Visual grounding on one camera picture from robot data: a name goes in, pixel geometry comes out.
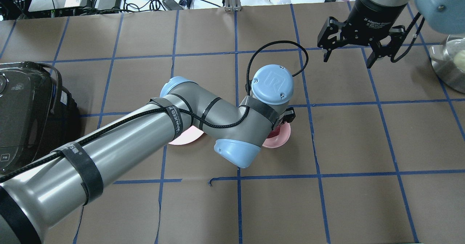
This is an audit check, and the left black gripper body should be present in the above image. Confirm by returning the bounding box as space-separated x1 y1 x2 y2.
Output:
272 111 291 132

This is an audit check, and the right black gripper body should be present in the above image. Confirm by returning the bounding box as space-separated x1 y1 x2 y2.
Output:
341 0 405 46

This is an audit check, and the pink bowl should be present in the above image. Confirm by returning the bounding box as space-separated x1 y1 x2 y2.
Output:
262 123 291 149

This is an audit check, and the red apple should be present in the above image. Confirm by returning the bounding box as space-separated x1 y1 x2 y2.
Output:
268 125 281 138

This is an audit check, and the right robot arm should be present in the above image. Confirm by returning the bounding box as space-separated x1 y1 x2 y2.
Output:
317 0 465 68

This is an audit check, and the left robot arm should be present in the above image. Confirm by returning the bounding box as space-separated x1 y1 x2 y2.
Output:
1 64 294 244

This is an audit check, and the pink plate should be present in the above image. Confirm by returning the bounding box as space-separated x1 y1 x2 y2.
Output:
169 126 204 145

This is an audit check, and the steel pot with lid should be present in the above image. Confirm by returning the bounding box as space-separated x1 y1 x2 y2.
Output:
429 34 465 93

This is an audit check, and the dark grey rice cooker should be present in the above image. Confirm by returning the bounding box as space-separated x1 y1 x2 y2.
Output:
0 61 81 176

